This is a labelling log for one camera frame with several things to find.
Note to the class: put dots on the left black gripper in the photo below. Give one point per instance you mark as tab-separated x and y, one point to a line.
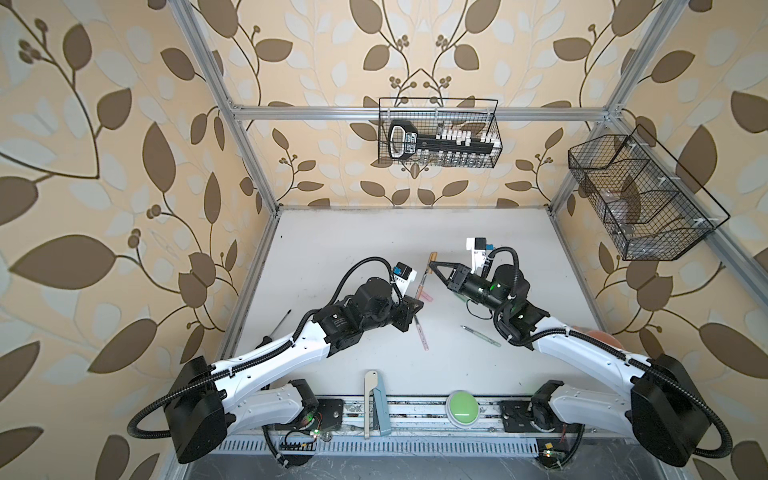
407	311

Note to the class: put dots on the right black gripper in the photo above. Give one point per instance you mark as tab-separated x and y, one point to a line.
450	284

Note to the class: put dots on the brown pen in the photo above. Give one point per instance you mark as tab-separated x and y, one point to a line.
421	283

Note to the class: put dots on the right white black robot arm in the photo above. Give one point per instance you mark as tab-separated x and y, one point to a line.
651	400

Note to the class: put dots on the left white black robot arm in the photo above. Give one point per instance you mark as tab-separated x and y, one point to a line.
209	402

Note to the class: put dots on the pink pen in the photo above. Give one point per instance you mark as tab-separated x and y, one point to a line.
421	334

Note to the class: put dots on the green pen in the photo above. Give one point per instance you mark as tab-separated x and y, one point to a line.
480	335

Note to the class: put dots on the green round button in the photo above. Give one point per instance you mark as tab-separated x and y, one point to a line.
462	409

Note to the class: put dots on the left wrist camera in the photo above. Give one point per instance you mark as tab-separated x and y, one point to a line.
404	275

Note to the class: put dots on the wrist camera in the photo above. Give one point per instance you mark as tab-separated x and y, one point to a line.
404	275
479	250

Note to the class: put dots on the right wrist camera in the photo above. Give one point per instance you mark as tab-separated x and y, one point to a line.
479	250

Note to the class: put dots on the black socket set rail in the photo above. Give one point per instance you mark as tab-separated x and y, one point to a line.
403	140

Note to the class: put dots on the rear black wire basket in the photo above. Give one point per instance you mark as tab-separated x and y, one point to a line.
432	114

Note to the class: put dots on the side black wire basket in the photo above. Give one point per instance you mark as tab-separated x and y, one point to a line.
652	207

